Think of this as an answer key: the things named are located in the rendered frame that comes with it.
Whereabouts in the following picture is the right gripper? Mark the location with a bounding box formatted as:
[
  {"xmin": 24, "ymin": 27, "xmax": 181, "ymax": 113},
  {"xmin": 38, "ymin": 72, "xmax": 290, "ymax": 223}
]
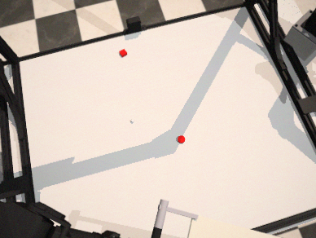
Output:
[{"xmin": 93, "ymin": 230, "xmax": 121, "ymax": 238}]

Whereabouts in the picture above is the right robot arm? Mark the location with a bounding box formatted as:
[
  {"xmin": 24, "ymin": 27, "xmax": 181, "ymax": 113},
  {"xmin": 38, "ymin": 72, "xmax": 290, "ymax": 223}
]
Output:
[{"xmin": 0, "ymin": 201, "xmax": 94, "ymax": 238}]

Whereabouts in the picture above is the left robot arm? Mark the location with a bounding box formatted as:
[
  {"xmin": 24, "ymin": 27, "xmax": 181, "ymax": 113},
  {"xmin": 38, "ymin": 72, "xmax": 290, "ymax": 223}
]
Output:
[{"xmin": 301, "ymin": 8, "xmax": 316, "ymax": 37}]

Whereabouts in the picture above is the small red block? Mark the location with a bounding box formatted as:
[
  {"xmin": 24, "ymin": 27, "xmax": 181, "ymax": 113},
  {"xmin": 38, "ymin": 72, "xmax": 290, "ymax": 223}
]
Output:
[{"xmin": 119, "ymin": 49, "xmax": 127, "ymax": 57}]

